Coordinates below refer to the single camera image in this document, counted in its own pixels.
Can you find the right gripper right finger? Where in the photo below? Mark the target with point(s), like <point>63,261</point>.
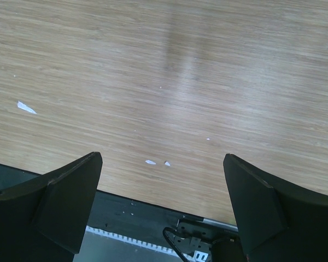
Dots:
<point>277,220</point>

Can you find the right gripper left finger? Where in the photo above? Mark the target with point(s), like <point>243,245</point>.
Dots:
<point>44,217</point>

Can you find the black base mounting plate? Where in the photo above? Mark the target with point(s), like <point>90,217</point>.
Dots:
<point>111,212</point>

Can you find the aluminium frame rail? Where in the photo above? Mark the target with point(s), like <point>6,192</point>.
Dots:
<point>219,224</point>

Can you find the white slotted cable duct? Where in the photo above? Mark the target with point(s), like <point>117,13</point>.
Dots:
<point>196,256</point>

